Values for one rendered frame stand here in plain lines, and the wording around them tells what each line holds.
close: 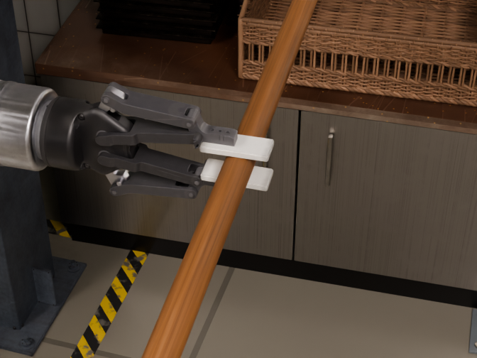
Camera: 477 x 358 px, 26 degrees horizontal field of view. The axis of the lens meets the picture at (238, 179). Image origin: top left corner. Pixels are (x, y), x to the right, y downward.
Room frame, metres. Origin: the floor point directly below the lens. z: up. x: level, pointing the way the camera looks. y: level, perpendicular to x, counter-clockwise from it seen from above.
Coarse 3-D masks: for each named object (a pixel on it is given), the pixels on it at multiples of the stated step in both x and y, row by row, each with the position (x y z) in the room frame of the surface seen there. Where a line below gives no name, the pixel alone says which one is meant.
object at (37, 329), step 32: (0, 0) 1.83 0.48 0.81; (0, 32) 1.81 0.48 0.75; (0, 64) 1.79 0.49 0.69; (0, 192) 1.71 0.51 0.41; (32, 192) 1.83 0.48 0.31; (0, 224) 1.69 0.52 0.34; (32, 224) 1.81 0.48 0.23; (64, 224) 2.07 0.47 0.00; (0, 256) 1.69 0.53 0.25; (32, 256) 1.79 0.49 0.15; (128, 256) 1.95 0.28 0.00; (0, 288) 1.69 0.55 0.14; (32, 288) 1.76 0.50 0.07; (64, 288) 1.82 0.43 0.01; (128, 288) 1.83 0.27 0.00; (0, 320) 1.70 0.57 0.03; (32, 320) 1.72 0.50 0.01; (96, 320) 1.72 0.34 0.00; (32, 352) 1.62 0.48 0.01
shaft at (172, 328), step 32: (288, 32) 1.05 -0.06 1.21; (288, 64) 0.99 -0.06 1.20; (256, 96) 0.92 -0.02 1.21; (256, 128) 0.86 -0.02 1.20; (224, 192) 0.76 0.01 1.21; (224, 224) 0.72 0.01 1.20; (192, 256) 0.67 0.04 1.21; (192, 288) 0.63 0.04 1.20; (160, 320) 0.60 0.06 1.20; (192, 320) 0.60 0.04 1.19; (160, 352) 0.56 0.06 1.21
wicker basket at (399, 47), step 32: (256, 0) 2.05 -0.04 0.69; (288, 0) 2.23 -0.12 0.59; (320, 0) 2.23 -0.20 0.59; (352, 0) 2.24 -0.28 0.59; (384, 0) 2.23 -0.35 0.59; (416, 0) 2.21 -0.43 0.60; (448, 0) 2.20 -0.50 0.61; (256, 32) 2.05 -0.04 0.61; (320, 32) 1.86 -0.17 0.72; (352, 32) 1.85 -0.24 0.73; (384, 32) 2.08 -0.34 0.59; (416, 32) 2.08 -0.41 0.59; (448, 32) 2.08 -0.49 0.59; (256, 64) 1.89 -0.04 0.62; (320, 64) 1.87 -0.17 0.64; (352, 64) 1.85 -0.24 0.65; (384, 64) 1.84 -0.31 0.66; (416, 64) 1.95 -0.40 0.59; (448, 64) 1.81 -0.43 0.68; (416, 96) 1.82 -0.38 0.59; (448, 96) 1.82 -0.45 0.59
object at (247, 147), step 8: (240, 136) 0.84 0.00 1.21; (248, 136) 0.84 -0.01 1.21; (208, 144) 0.82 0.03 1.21; (216, 144) 0.82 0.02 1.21; (240, 144) 0.82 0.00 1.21; (248, 144) 0.82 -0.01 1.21; (256, 144) 0.82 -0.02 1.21; (264, 144) 0.82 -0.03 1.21; (272, 144) 0.83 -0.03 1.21; (208, 152) 0.82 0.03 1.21; (216, 152) 0.82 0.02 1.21; (224, 152) 0.82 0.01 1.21; (232, 152) 0.81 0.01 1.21; (240, 152) 0.81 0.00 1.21; (248, 152) 0.81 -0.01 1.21; (256, 152) 0.81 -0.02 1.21; (264, 152) 0.81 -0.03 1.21; (256, 160) 0.81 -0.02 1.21; (264, 160) 0.81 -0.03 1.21
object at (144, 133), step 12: (132, 120) 0.87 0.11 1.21; (144, 120) 0.86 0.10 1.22; (108, 132) 0.85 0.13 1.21; (132, 132) 0.84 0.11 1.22; (144, 132) 0.84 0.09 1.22; (156, 132) 0.84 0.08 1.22; (168, 132) 0.83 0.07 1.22; (180, 132) 0.83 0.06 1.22; (192, 132) 0.83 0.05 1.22; (108, 144) 0.84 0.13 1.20; (120, 144) 0.84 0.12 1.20; (132, 144) 0.84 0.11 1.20
